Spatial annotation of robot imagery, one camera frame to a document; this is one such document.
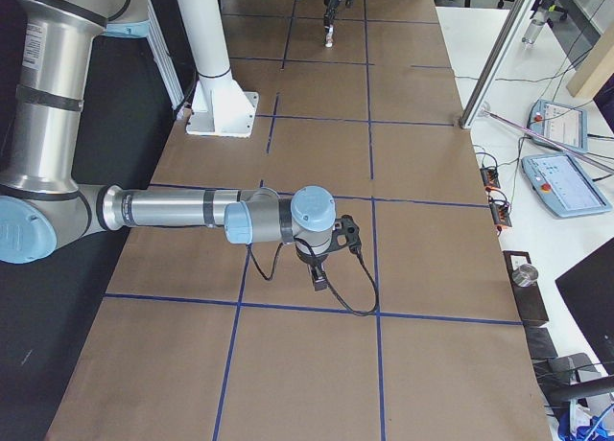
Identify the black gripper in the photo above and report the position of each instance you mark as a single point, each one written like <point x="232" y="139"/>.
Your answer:
<point x="309" y="260"/>
<point x="331" y="0"/>

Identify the white PPR brass fitting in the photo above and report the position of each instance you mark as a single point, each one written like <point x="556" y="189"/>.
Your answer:
<point x="329" y="32"/>

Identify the orange black connector block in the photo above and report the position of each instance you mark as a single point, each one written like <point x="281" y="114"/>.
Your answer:
<point x="490" y="178"/>

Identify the clear plastic bottle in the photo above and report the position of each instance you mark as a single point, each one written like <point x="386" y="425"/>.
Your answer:
<point x="538" y="21"/>

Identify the black box stand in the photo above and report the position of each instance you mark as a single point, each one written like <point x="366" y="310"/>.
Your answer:
<point x="528" y="299"/>

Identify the lower teach pendant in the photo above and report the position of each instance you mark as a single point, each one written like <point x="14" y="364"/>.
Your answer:
<point x="563" y="186"/>

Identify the teach pendant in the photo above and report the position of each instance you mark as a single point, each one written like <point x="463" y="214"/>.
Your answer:
<point x="563" y="186"/>
<point x="561" y="123"/>

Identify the upper teach pendant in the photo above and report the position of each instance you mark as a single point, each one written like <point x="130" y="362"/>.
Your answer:
<point x="561" y="123"/>

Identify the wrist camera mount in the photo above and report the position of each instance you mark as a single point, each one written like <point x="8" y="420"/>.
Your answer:
<point x="346" y="234"/>

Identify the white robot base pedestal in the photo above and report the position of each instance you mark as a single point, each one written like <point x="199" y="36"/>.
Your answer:
<point x="220" y="106"/>

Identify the aluminium frame post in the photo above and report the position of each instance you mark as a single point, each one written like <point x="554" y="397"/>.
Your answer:
<point x="494" y="61"/>

